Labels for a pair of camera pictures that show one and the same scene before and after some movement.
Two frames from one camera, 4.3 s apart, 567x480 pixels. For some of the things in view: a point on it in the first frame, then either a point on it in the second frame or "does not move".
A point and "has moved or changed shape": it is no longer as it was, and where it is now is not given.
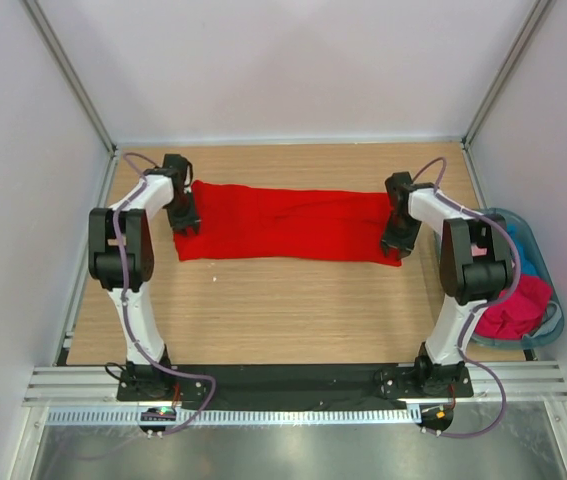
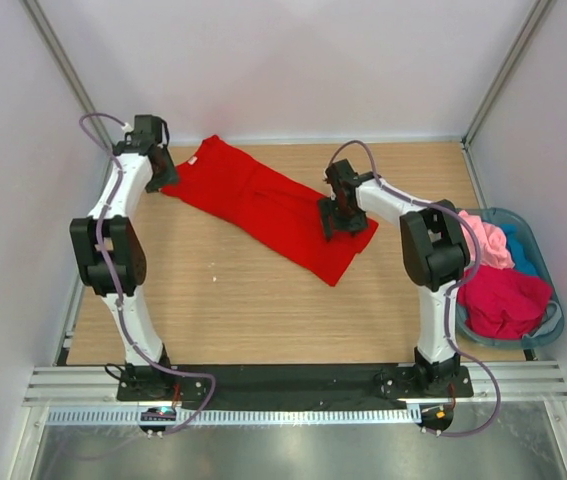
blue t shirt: x=527 y=265 does not move
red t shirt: x=270 y=224 has moved or changed shape
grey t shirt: x=550 y=321 does not move
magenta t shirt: x=520 y=314 does not move
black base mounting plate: x=329 y=383 does not move
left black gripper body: x=181 y=213 to x=164 y=176
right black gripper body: x=401 y=233 to x=344 y=219
